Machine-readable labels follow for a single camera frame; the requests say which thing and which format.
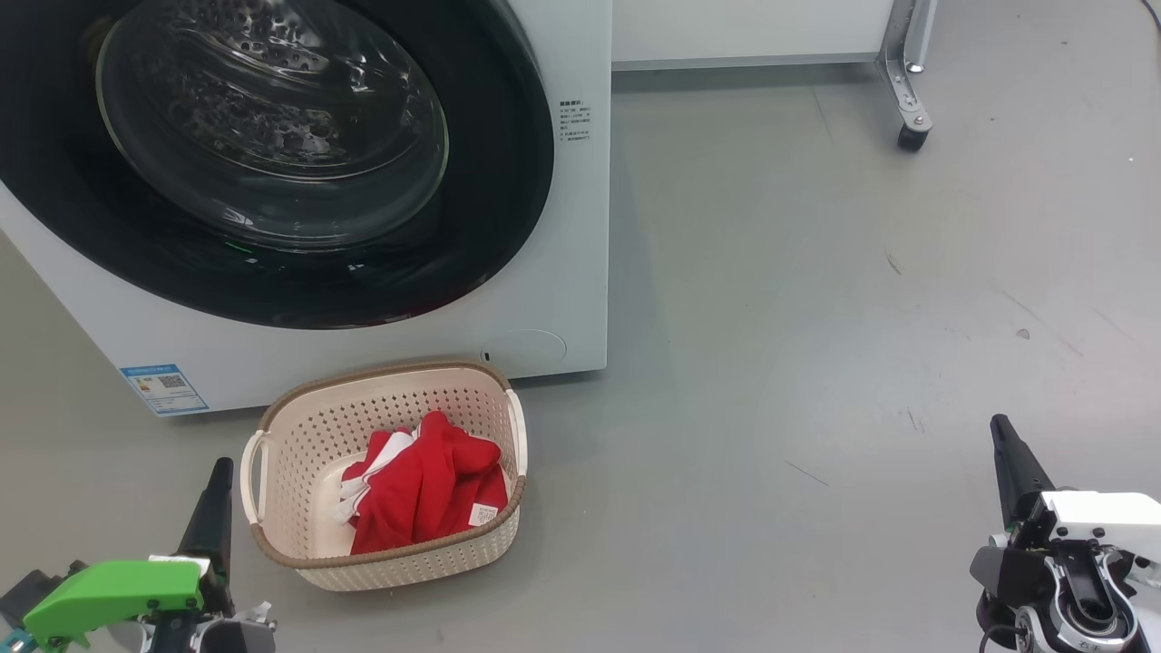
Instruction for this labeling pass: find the cream perforated laundry basket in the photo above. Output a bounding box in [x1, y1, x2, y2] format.
[239, 361, 529, 593]

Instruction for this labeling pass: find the white washing machine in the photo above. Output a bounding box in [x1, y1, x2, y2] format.
[0, 0, 614, 419]

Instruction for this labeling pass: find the metal leg with caster wheel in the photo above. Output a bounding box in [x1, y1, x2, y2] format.
[878, 0, 939, 153]

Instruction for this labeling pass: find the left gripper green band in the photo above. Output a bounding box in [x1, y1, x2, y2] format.
[22, 456, 239, 653]

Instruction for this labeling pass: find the red white garment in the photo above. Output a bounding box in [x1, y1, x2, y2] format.
[337, 410, 510, 557]

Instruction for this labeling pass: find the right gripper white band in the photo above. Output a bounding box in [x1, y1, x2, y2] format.
[969, 414, 1161, 619]

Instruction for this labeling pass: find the blue energy label sticker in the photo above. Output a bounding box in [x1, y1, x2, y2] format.
[120, 364, 210, 418]

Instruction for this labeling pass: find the white cabinet panel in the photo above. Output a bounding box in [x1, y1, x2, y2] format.
[612, 0, 899, 73]

